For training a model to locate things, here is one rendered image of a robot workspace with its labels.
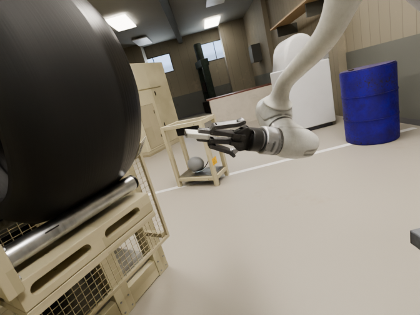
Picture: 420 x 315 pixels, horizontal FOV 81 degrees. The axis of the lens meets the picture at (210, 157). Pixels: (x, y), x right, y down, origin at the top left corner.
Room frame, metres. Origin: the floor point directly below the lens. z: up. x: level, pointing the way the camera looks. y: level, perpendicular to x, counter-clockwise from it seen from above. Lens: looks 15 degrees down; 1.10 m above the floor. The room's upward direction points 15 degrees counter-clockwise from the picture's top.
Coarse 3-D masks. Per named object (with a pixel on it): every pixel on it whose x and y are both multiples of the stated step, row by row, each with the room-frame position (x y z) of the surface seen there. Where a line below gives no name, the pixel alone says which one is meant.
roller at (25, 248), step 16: (128, 176) 0.69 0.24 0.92; (112, 192) 0.62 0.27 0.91; (128, 192) 0.66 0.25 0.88; (80, 208) 0.54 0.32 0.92; (96, 208) 0.56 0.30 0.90; (48, 224) 0.48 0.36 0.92; (64, 224) 0.50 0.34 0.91; (80, 224) 0.53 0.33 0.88; (16, 240) 0.44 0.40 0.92; (32, 240) 0.45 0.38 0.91; (48, 240) 0.46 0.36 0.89; (16, 256) 0.41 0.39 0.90
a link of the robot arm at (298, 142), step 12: (276, 120) 0.82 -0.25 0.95; (288, 120) 0.80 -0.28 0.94; (288, 132) 0.74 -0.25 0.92; (300, 132) 0.74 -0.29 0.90; (312, 132) 0.77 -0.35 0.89; (288, 144) 0.72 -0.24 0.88; (300, 144) 0.72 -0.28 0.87; (312, 144) 0.74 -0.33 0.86; (288, 156) 0.74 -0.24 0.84; (300, 156) 0.74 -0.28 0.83
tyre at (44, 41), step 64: (0, 0) 0.46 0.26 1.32; (64, 0) 0.57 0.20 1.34; (0, 64) 0.42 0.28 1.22; (64, 64) 0.48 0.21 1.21; (128, 64) 0.61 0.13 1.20; (0, 128) 0.44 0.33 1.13; (64, 128) 0.45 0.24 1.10; (128, 128) 0.58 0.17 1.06; (0, 192) 0.70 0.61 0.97; (64, 192) 0.48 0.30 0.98
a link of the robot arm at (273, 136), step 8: (264, 128) 0.74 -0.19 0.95; (272, 128) 0.74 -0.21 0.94; (264, 136) 0.72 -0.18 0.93; (272, 136) 0.71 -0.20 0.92; (280, 136) 0.72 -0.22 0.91; (264, 144) 0.72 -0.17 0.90; (272, 144) 0.71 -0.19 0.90; (280, 144) 0.72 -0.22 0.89; (264, 152) 0.72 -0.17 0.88; (272, 152) 0.73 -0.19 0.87
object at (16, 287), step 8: (0, 248) 0.38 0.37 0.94; (0, 256) 0.37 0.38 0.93; (0, 264) 0.37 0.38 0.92; (8, 264) 0.37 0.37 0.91; (0, 272) 0.36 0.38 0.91; (8, 272) 0.37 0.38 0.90; (16, 272) 0.38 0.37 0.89; (0, 280) 0.36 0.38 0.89; (8, 280) 0.37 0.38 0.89; (16, 280) 0.37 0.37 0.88; (0, 288) 0.36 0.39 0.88; (8, 288) 0.36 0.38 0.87; (16, 288) 0.37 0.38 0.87; (24, 288) 0.38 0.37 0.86; (0, 296) 0.37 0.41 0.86; (8, 296) 0.36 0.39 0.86; (16, 296) 0.37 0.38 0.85
